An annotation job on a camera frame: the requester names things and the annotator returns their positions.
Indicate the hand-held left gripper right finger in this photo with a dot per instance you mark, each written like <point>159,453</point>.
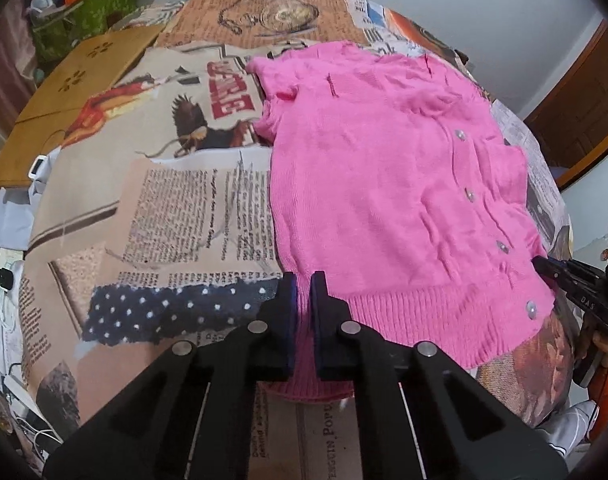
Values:
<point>320,330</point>

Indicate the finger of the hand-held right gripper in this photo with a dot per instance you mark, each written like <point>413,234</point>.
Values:
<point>553,270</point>

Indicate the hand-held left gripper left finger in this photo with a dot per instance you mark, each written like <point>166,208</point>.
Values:
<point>286,320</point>

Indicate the pink knit cardigan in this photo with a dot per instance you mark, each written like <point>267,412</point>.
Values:
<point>383,185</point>

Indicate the person's right hand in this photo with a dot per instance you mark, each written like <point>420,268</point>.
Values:
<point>606,344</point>

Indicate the person's pale pants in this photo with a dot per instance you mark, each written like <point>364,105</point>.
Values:
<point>568,425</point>

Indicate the printed blanket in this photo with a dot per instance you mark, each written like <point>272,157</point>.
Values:
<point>184,210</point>

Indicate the brown wooden door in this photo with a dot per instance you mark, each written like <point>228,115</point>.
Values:
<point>583,110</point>

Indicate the pile of papers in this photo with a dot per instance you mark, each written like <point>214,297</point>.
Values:
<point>4,320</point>

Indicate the wooden folding table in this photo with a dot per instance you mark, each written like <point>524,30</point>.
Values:
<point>49,125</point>

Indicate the striped cloth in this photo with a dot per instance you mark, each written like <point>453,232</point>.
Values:
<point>149,12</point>

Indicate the striped curtain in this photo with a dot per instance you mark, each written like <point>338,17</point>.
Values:
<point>4,60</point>

